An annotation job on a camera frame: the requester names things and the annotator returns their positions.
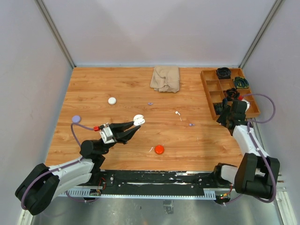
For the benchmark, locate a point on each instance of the wooden compartment tray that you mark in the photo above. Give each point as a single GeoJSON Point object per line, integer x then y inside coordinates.
{"type": "Point", "coordinates": [222, 86]}

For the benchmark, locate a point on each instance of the black orange rolled sock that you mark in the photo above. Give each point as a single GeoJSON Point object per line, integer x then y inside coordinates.
{"type": "Point", "coordinates": [231, 94]}

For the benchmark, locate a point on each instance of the beige cloth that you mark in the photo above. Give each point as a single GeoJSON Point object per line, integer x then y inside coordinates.
{"type": "Point", "coordinates": [165, 79]}

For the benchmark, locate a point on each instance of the dark green rolled sock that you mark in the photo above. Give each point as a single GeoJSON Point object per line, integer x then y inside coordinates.
{"type": "Point", "coordinates": [219, 107]}

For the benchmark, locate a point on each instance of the purple charging case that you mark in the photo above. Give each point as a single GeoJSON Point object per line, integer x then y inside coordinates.
{"type": "Point", "coordinates": [76, 119]}

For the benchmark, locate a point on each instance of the white charging case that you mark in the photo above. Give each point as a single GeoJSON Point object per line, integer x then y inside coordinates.
{"type": "Point", "coordinates": [112, 101]}
{"type": "Point", "coordinates": [138, 120]}

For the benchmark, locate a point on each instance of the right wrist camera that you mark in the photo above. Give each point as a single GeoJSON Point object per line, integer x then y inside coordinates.
{"type": "Point", "coordinates": [246, 104]}

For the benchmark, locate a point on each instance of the blue yellow rolled sock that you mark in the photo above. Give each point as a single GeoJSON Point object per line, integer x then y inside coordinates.
{"type": "Point", "coordinates": [240, 83]}

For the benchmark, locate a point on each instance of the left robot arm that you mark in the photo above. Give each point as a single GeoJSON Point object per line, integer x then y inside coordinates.
{"type": "Point", "coordinates": [44, 183]}

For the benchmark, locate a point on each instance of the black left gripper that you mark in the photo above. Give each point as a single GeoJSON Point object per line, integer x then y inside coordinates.
{"type": "Point", "coordinates": [124, 136]}

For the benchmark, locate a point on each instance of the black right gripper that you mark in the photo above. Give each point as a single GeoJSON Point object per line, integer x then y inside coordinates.
{"type": "Point", "coordinates": [221, 119]}

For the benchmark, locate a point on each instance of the orange earbud charging case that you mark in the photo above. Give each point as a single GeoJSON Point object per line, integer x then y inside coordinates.
{"type": "Point", "coordinates": [159, 149]}

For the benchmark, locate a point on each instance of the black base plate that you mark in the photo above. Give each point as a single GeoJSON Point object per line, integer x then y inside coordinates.
{"type": "Point", "coordinates": [154, 184]}

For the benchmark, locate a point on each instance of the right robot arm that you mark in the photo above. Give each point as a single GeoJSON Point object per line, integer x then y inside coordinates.
{"type": "Point", "coordinates": [257, 174]}

